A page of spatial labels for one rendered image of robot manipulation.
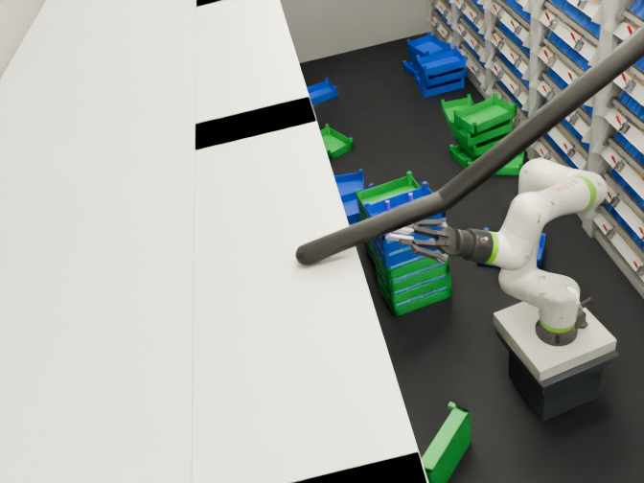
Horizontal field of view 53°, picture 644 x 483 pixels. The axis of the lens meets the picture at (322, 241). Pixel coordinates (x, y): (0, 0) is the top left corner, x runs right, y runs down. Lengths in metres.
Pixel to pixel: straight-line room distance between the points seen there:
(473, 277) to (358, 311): 2.57
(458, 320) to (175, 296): 2.36
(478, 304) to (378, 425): 2.54
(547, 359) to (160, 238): 1.83
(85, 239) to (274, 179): 0.27
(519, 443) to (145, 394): 2.11
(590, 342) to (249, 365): 1.99
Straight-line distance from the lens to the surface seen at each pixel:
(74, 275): 0.89
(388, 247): 2.80
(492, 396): 2.79
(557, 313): 2.40
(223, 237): 0.84
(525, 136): 0.73
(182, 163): 1.03
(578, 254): 3.39
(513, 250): 1.85
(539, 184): 2.25
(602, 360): 2.58
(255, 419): 0.63
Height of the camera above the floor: 2.25
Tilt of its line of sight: 39 degrees down
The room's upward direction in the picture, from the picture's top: 14 degrees counter-clockwise
